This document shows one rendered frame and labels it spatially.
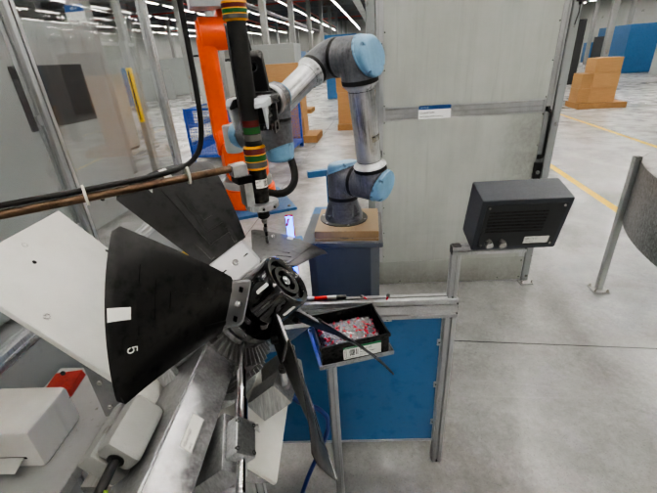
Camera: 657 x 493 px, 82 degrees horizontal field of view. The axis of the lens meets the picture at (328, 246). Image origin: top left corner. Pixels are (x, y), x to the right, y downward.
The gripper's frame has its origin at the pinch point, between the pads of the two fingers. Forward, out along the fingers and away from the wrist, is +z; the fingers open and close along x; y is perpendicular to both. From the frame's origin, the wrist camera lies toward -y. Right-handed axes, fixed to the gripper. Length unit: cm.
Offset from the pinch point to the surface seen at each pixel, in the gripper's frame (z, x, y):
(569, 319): -138, -157, 156
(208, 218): -0.3, 11.1, 22.2
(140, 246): 26.5, 10.1, 15.3
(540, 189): -39, -74, 32
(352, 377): -39, -16, 106
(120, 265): 30.3, 11.1, 16.2
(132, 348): 34.9, 10.0, 26.1
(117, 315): 34.3, 10.8, 21.2
